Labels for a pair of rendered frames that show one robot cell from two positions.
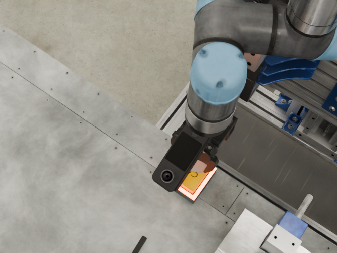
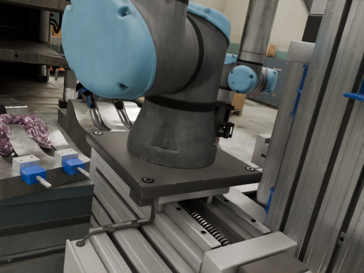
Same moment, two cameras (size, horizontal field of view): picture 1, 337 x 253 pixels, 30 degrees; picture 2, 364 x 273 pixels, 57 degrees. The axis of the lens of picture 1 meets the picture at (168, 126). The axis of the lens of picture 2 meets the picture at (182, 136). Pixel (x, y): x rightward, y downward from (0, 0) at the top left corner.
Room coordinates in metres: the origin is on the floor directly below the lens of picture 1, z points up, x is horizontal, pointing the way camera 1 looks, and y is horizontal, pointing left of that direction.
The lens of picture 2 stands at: (0.83, -1.09, 1.23)
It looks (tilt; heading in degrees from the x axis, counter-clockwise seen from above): 17 degrees down; 117
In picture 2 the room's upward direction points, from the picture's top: 10 degrees clockwise
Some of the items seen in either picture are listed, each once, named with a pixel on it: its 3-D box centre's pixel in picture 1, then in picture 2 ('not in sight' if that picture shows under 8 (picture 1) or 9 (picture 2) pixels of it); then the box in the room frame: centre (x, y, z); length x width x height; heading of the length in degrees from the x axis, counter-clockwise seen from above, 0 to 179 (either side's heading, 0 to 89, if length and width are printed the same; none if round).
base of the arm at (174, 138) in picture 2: not in sight; (176, 123); (0.58, -0.62, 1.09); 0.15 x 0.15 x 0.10
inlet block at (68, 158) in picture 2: not in sight; (76, 167); (0.25, -0.50, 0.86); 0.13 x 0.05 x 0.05; 170
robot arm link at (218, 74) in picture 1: (216, 80); (228, 71); (0.44, -0.06, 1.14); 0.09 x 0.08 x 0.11; 3
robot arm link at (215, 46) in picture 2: not in sight; (186, 51); (0.58, -0.62, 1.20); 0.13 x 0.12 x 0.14; 89
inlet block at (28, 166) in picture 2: not in sight; (35, 176); (0.23, -0.60, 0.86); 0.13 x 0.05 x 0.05; 170
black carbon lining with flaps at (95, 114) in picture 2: not in sight; (111, 113); (0.07, -0.17, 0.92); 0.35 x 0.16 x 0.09; 152
